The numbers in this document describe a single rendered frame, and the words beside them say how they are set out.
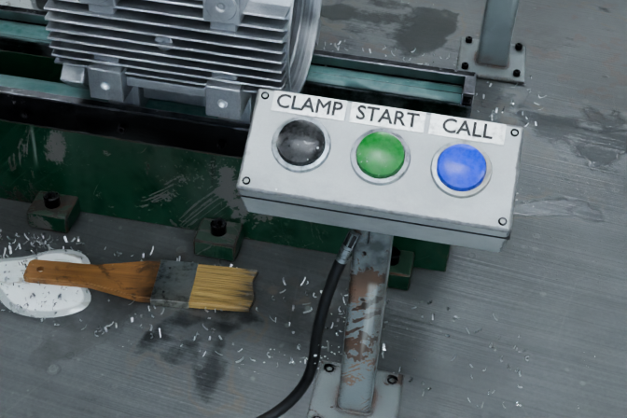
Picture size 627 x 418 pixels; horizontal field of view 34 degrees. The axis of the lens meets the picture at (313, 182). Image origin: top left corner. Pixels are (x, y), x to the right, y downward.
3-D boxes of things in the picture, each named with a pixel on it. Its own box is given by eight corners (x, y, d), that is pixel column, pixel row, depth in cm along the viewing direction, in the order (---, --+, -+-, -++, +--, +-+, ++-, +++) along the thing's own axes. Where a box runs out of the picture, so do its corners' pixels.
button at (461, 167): (432, 193, 63) (433, 184, 61) (439, 148, 64) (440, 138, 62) (480, 201, 63) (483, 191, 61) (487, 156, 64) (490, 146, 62)
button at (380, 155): (353, 180, 64) (352, 171, 62) (360, 136, 65) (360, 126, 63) (400, 188, 63) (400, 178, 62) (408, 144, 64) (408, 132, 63)
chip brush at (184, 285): (18, 293, 89) (17, 286, 89) (34, 254, 93) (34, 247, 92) (252, 314, 88) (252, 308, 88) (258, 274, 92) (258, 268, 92)
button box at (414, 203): (243, 213, 68) (232, 187, 63) (265, 115, 70) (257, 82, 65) (503, 255, 66) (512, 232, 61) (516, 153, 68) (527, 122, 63)
